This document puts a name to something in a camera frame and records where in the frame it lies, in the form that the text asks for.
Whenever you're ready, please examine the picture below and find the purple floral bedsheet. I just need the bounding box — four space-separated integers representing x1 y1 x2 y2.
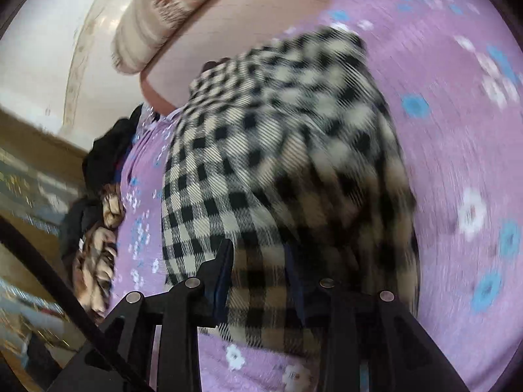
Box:
110 0 523 392

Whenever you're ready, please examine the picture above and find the black clothes pile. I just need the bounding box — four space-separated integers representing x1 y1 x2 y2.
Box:
82 104 144 192

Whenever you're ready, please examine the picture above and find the striped beige pillow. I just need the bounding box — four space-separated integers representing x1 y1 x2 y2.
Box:
111 0 255 75

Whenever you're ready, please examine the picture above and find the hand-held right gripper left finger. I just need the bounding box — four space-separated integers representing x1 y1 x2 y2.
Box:
45 237 235 392

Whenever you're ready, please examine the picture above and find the wooden cabinet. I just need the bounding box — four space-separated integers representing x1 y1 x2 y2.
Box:
0 107 99 237

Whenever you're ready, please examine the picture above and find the black and cream checkered jacket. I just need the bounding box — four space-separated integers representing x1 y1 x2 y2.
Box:
160 25 421 349

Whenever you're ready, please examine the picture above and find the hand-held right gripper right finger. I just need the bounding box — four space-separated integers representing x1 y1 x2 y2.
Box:
285 247 470 392

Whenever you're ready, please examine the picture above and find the dark cloth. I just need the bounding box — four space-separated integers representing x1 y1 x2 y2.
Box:
60 197 104 263

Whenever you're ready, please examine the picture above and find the pink padded headboard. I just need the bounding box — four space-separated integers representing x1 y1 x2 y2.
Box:
139 0 411 118

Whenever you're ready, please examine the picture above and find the brown patterned cloth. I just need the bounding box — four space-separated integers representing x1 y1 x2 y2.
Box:
73 183 127 317

